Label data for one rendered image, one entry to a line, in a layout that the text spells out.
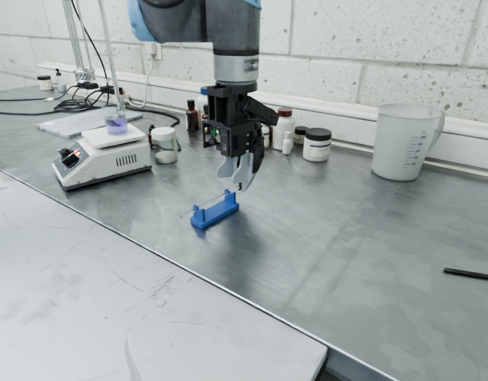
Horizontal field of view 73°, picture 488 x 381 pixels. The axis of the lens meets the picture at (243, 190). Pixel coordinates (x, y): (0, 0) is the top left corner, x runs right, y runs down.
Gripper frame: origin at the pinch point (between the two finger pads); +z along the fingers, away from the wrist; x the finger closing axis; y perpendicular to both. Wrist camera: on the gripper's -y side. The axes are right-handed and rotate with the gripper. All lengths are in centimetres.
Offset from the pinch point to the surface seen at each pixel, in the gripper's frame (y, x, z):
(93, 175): 17.2, -28.9, 1.4
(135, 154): 7.5, -26.9, -1.2
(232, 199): 4.2, 0.9, 1.6
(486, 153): -46, 33, -2
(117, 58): -33, -103, -13
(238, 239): 10.6, 8.4, 3.7
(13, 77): -20, -212, 5
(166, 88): -33, -70, -5
